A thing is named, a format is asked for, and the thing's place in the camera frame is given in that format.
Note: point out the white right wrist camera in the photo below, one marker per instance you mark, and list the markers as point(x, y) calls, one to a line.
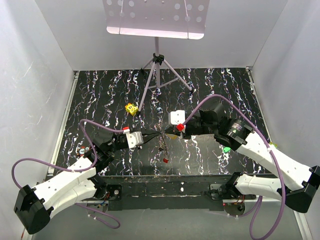
point(177, 119)

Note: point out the lilac music stand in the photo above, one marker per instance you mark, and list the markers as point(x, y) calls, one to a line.
point(175, 19)

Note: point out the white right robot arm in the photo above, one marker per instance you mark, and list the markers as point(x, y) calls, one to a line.
point(297, 182)

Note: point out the green tag key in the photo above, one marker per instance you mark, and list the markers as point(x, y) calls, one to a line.
point(226, 149)

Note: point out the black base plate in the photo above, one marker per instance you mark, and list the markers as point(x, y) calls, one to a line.
point(173, 192)

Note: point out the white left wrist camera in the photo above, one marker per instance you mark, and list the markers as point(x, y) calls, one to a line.
point(134, 138)

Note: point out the metal key ring disc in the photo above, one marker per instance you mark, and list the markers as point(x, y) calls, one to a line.
point(163, 146)

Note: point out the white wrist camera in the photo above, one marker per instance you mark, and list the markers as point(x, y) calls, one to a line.
point(134, 138)
point(177, 119)

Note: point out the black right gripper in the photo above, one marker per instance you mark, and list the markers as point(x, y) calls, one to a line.
point(172, 130)

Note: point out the red owl toy block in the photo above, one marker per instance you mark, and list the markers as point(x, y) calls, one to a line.
point(82, 150)

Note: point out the yellow toy block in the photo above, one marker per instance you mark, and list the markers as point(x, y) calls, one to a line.
point(131, 109)

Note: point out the yellow tag key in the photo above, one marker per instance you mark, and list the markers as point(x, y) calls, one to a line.
point(172, 136)

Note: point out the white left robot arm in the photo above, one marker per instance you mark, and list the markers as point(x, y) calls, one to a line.
point(36, 206)

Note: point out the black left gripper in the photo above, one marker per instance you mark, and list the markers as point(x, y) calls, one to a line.
point(148, 136)

